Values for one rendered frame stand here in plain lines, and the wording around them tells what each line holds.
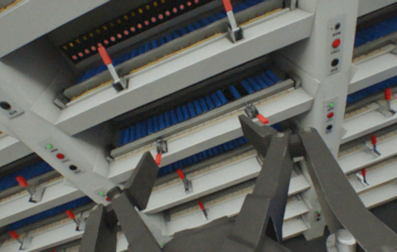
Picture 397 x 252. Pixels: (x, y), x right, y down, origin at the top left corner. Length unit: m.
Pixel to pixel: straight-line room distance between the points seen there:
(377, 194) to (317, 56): 0.95
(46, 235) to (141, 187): 0.79
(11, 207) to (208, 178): 0.66
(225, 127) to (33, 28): 0.44
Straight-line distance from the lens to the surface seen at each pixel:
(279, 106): 0.46
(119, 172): 0.51
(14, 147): 0.57
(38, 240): 0.97
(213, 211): 0.73
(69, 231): 0.85
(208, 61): 0.35
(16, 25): 0.44
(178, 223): 0.77
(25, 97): 0.47
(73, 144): 0.48
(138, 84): 0.36
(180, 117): 0.47
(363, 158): 0.88
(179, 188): 0.59
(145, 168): 0.19
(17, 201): 0.81
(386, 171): 1.12
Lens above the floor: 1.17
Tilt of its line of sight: 30 degrees down
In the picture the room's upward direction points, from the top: 24 degrees counter-clockwise
